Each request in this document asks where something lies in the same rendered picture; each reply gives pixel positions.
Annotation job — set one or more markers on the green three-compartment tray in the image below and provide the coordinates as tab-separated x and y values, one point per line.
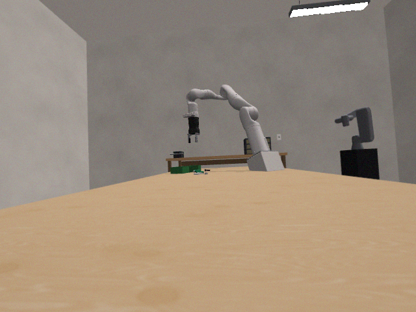
184	169

